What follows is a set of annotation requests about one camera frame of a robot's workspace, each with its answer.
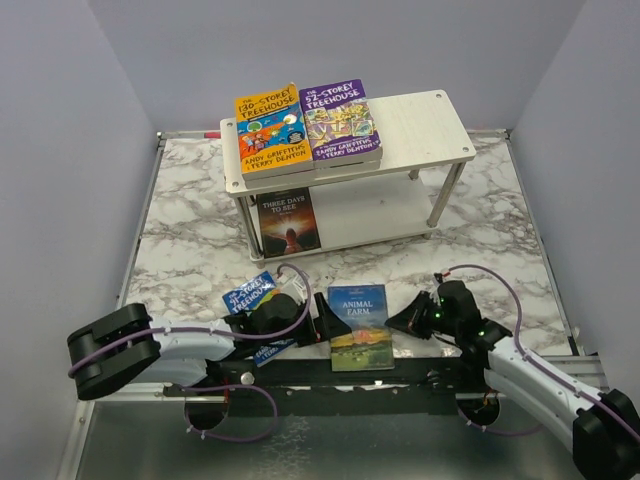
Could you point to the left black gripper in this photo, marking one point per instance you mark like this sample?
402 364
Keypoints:
324 327

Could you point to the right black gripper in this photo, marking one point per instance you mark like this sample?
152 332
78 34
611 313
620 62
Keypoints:
410 320

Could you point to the blue Animal Farm book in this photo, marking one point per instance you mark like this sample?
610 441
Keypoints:
368 345

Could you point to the purple 117-Storey Treehouse book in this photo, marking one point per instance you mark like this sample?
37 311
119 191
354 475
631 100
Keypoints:
280 180

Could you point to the Little Women floral book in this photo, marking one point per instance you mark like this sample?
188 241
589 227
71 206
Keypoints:
324 168

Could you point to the yellow 130-Storey Treehouse book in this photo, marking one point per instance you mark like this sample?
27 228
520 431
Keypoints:
272 136

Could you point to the purple 52-Storey Treehouse book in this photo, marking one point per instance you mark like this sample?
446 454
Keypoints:
339 123

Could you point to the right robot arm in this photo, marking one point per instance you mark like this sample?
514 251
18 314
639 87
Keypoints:
599 428

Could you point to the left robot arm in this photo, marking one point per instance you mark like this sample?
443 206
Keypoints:
129 346

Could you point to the blue Storey Treehouse book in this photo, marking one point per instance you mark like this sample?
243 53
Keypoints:
247 298

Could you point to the Three Days To See book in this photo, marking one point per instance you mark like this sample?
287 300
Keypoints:
287 222

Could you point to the white wooden two-tier shelf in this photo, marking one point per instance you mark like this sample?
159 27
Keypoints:
425 150

